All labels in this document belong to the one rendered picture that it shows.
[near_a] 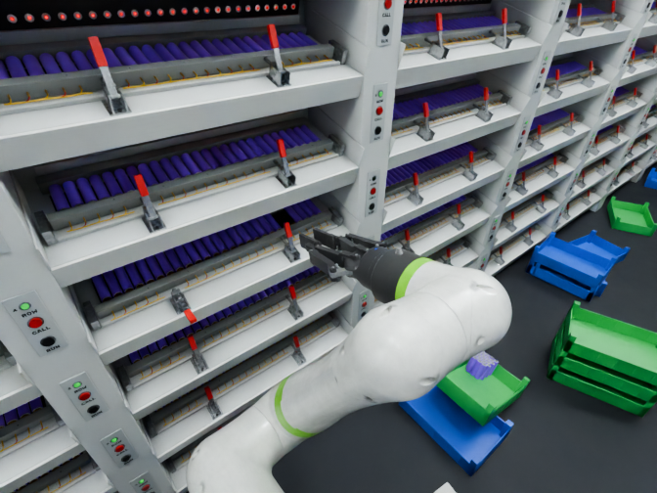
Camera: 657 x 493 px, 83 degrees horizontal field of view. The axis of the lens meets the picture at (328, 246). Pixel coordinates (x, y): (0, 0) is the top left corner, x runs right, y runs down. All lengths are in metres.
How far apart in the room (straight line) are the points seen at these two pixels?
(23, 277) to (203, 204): 0.28
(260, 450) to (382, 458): 0.66
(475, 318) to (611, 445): 1.21
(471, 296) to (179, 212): 0.50
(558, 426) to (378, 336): 1.24
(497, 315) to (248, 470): 0.47
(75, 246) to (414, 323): 0.52
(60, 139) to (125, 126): 0.08
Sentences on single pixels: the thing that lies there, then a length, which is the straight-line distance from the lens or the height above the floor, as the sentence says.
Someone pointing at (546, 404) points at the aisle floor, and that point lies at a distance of 1.62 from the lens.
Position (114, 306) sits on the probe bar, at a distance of 0.81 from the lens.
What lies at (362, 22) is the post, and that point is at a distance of 0.81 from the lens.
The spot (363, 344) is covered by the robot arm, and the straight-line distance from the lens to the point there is 0.41.
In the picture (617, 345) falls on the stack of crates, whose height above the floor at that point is 0.16.
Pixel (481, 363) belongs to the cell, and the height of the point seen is 0.10.
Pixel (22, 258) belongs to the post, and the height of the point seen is 0.91.
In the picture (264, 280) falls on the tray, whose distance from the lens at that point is 0.84.
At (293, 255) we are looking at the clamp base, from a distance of 0.85.
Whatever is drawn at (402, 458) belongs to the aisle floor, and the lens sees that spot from 1.36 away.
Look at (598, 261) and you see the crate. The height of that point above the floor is 0.10.
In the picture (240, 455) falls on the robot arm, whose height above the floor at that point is 0.56.
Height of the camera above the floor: 1.22
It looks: 36 degrees down
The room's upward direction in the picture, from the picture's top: straight up
